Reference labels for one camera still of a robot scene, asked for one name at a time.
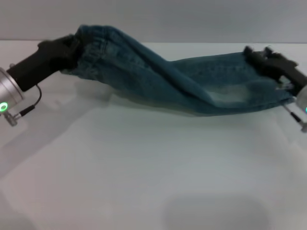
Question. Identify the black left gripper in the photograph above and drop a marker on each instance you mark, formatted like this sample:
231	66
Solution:
40	64

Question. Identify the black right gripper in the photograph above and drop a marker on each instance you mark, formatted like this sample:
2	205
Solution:
285	69

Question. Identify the blue denim shorts with print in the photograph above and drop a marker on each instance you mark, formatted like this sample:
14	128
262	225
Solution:
156	74

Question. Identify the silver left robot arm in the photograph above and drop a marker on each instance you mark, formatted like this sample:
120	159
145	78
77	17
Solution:
9	95

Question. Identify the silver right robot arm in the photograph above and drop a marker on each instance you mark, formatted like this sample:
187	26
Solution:
302	100

